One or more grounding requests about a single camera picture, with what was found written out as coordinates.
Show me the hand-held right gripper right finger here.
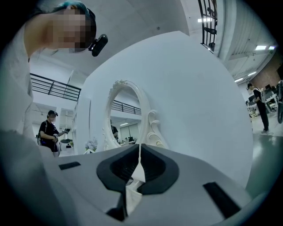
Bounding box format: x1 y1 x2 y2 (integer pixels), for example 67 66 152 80
132 143 252 224

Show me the white ornate dressing table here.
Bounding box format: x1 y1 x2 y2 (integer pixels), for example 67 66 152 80
81 143 146 218

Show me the black head camera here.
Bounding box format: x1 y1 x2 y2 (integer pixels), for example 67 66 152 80
87 8 109 57

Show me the black metal gate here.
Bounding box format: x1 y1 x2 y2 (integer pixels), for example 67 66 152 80
197 0 218 54

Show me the person's grey shirt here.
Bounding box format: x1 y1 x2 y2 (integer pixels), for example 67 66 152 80
0 22 73 226

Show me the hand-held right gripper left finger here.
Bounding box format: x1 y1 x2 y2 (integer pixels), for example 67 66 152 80
41 143 140 222

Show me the black balcony railing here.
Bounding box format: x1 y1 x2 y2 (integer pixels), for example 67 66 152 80
30 72 82 102

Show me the blue flower bunch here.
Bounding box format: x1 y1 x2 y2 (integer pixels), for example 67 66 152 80
85 136 99 153

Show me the oval white framed mirror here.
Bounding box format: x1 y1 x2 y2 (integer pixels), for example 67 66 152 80
103 79 168 151

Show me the person's head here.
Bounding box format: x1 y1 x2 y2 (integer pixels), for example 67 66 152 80
24 0 97 56

